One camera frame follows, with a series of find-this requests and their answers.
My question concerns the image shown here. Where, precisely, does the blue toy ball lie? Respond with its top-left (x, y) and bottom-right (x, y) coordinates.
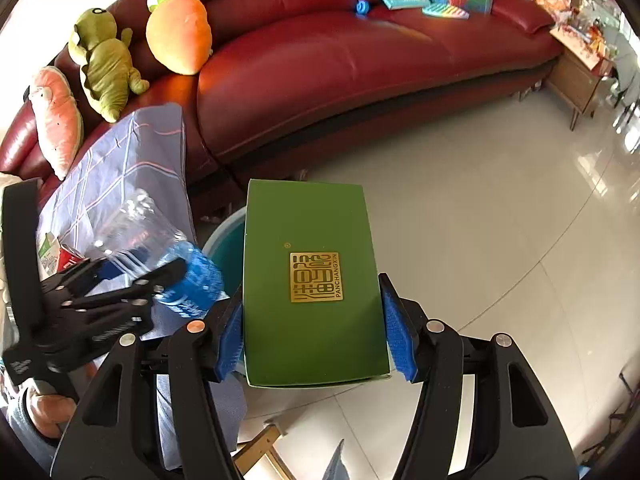
top-left (356, 0), bottom-right (370, 16)

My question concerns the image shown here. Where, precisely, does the clear plastic water bottle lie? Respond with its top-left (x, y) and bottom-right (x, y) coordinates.
top-left (93, 188), bottom-right (224, 318)

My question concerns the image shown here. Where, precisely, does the teal trash bin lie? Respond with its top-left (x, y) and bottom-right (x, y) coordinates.
top-left (202, 207), bottom-right (246, 297)

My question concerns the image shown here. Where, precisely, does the person's left hand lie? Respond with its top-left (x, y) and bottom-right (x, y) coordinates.
top-left (26, 387), bottom-right (76, 439)

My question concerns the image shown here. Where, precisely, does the red leather sofa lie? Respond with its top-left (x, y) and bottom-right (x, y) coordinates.
top-left (0, 0), bottom-right (564, 196)

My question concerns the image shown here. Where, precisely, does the plaid grey tablecloth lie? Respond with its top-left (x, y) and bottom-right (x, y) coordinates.
top-left (38, 103), bottom-right (247, 470)

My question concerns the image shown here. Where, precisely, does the orange carrot plush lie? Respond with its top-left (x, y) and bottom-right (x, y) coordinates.
top-left (145, 0), bottom-right (213, 76)

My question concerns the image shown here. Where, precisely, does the wooden side table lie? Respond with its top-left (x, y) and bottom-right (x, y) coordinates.
top-left (546, 25), bottom-right (615, 131)

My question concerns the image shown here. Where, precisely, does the green cardboard box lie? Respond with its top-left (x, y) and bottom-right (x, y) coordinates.
top-left (242, 179), bottom-right (390, 389)

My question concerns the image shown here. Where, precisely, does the green dinosaur plush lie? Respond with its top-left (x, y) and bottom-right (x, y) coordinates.
top-left (67, 8), bottom-right (150, 124)

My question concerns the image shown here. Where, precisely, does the green white medicine box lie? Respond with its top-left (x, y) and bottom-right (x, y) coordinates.
top-left (37, 233), bottom-right (61, 281)

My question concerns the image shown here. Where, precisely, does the pink plush pillow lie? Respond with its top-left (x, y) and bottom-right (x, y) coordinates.
top-left (28, 66), bottom-right (84, 181)

